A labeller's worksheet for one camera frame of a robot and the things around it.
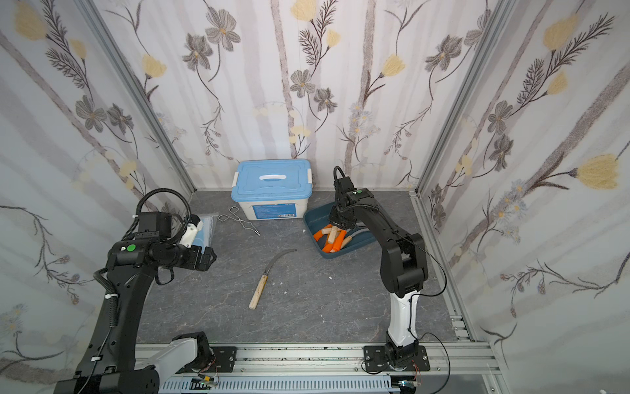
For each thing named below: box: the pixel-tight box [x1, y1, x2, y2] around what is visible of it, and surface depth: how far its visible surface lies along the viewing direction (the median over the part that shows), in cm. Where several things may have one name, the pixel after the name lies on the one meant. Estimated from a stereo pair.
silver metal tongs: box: [218, 206, 261, 237], surface depth 113 cm
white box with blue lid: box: [231, 159, 314, 220], surface depth 103 cm
